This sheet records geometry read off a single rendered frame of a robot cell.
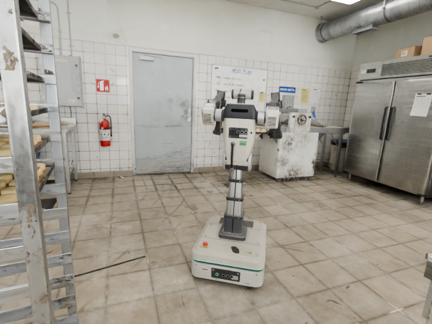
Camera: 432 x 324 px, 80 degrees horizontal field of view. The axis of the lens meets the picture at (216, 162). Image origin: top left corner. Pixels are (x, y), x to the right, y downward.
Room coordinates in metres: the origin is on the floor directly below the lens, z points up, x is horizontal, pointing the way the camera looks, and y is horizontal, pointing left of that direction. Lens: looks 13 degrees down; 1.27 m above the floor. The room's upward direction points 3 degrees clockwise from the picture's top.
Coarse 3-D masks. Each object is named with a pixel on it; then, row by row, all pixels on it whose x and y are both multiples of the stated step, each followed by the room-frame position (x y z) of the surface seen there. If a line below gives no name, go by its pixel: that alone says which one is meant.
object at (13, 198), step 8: (40, 168) 0.72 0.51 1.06; (0, 176) 0.63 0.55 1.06; (8, 176) 0.64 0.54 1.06; (40, 176) 0.71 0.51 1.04; (0, 184) 0.58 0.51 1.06; (8, 184) 0.63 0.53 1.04; (0, 192) 0.57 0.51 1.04; (8, 192) 0.53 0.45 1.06; (0, 200) 0.48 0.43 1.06; (8, 200) 0.48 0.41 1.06; (16, 200) 0.49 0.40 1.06
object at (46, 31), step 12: (48, 0) 0.85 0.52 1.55; (48, 24) 0.85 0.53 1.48; (48, 36) 0.85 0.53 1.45; (48, 60) 0.85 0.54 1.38; (48, 72) 0.85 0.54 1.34; (48, 84) 0.84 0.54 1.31; (48, 96) 0.84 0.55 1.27; (60, 132) 0.86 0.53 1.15; (60, 144) 0.85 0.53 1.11; (60, 156) 0.85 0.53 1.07; (60, 168) 0.85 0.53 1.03; (60, 180) 0.85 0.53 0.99; (60, 204) 0.85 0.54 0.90; (60, 228) 0.84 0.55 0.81; (72, 264) 0.86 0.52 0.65; (72, 288) 0.85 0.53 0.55; (72, 312) 0.85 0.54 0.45
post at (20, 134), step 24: (0, 0) 0.44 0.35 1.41; (0, 24) 0.44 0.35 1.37; (0, 48) 0.44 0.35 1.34; (0, 72) 0.44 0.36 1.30; (24, 72) 0.46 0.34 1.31; (24, 96) 0.45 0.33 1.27; (24, 120) 0.44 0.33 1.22; (24, 144) 0.44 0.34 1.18; (24, 168) 0.44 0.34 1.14; (24, 192) 0.44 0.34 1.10; (24, 216) 0.44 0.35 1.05; (24, 240) 0.44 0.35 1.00; (48, 288) 0.46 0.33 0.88; (48, 312) 0.45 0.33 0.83
